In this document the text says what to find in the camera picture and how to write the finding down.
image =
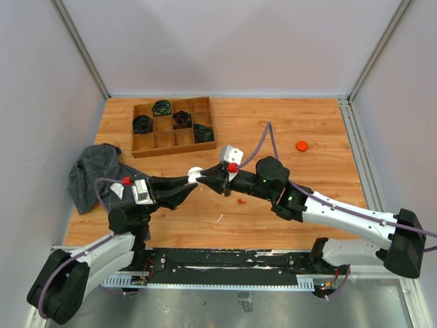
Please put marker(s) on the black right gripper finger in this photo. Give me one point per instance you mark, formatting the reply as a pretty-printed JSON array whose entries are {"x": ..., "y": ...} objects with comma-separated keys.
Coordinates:
[
  {"x": 213, "y": 184},
  {"x": 214, "y": 173}
]

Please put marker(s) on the wooden compartment tray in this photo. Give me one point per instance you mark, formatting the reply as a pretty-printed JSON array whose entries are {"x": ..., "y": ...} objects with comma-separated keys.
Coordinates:
[{"x": 164, "y": 139}]

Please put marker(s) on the red patterned rolled necktie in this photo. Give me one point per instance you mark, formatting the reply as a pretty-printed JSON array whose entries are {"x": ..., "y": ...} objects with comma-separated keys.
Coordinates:
[{"x": 181, "y": 119}]

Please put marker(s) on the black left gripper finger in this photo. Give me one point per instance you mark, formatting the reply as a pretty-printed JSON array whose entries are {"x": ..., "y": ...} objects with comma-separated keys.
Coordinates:
[
  {"x": 181, "y": 193},
  {"x": 158, "y": 183}
]

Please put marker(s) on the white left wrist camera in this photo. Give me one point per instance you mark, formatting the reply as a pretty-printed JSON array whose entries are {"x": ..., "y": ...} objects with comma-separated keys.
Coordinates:
[{"x": 141, "y": 193}]

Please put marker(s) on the orange earbud charging case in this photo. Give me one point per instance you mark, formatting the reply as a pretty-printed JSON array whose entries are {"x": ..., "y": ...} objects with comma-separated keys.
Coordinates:
[{"x": 302, "y": 146}]

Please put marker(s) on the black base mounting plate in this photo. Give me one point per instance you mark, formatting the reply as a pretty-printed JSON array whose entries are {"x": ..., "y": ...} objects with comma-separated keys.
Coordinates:
[{"x": 220, "y": 263}]

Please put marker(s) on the black rolled necktie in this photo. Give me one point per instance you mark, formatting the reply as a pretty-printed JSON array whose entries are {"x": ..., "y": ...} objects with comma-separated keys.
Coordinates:
[{"x": 142, "y": 124}]

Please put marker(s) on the green rolled necktie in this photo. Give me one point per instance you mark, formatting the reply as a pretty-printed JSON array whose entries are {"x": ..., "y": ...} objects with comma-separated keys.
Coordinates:
[{"x": 162, "y": 108}]

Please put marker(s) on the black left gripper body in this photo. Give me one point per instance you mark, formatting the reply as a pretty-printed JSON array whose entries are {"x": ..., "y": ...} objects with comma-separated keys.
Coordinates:
[{"x": 156, "y": 201}]

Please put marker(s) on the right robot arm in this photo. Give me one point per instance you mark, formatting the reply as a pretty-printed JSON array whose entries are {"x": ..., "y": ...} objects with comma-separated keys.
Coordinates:
[{"x": 397, "y": 241}]

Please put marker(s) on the grey checked cloth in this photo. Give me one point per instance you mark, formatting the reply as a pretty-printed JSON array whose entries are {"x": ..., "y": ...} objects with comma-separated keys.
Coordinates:
[{"x": 96, "y": 177}]

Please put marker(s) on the white earbud charging case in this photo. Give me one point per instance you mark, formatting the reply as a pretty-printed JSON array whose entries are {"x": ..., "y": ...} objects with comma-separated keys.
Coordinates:
[{"x": 193, "y": 174}]

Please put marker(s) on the white cable duct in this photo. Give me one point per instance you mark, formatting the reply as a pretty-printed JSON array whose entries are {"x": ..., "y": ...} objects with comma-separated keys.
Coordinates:
[{"x": 203, "y": 282}]

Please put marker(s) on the aluminium corner frame post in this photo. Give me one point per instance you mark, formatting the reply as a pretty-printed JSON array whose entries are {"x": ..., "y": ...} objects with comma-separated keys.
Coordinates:
[{"x": 394, "y": 23}]

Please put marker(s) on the dark rolled necktie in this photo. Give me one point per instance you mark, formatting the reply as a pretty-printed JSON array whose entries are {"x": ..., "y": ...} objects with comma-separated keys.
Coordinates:
[{"x": 203, "y": 133}]

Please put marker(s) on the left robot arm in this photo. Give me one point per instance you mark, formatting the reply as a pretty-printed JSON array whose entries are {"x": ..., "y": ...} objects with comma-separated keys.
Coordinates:
[{"x": 67, "y": 277}]

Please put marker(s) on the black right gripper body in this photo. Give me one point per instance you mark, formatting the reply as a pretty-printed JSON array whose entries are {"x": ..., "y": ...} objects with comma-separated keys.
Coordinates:
[{"x": 240, "y": 183}]

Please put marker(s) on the aluminium left frame post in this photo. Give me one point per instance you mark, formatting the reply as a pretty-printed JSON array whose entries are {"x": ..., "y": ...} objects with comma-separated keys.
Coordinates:
[{"x": 66, "y": 20}]

